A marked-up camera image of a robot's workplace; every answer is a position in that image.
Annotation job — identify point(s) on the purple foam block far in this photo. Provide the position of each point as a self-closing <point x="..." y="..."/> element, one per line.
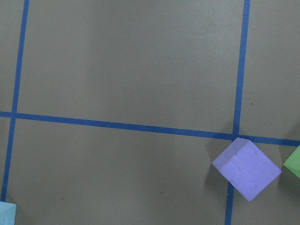
<point x="246" y="167"/>

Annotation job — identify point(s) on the green foam block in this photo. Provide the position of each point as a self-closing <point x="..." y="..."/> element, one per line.
<point x="293" y="162"/>

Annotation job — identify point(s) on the light blue foam block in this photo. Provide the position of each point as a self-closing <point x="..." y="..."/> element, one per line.
<point x="7" y="213"/>

